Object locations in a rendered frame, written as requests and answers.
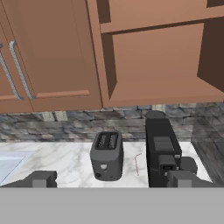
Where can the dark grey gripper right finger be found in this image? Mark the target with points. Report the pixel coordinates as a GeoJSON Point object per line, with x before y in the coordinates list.
{"type": "Point", "coordinates": [182, 178]}

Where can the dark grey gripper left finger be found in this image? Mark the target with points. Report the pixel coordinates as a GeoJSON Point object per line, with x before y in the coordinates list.
{"type": "Point", "coordinates": [40, 178]}

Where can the brown closed cabinet door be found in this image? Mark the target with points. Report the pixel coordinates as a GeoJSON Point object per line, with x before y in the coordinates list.
{"type": "Point", "coordinates": [8, 87]}
{"type": "Point", "coordinates": [55, 58]}

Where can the brown open cabinet door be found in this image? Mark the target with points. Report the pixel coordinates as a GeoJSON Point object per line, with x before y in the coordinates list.
{"type": "Point", "coordinates": [212, 49]}

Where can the white sink basin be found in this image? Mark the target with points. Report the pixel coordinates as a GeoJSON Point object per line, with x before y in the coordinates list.
{"type": "Point", "coordinates": [10, 164]}

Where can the black coffee machine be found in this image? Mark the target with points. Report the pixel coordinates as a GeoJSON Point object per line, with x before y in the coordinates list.
{"type": "Point", "coordinates": [162, 151]}

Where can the thin red straw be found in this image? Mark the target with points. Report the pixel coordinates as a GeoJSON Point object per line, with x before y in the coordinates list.
{"type": "Point", "coordinates": [137, 163]}

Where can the dark grey toaster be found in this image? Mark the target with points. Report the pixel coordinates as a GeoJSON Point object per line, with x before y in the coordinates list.
{"type": "Point", "coordinates": [107, 157]}

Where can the open brown wall cabinet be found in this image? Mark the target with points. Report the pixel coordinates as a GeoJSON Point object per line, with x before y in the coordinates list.
{"type": "Point", "coordinates": [157, 58]}

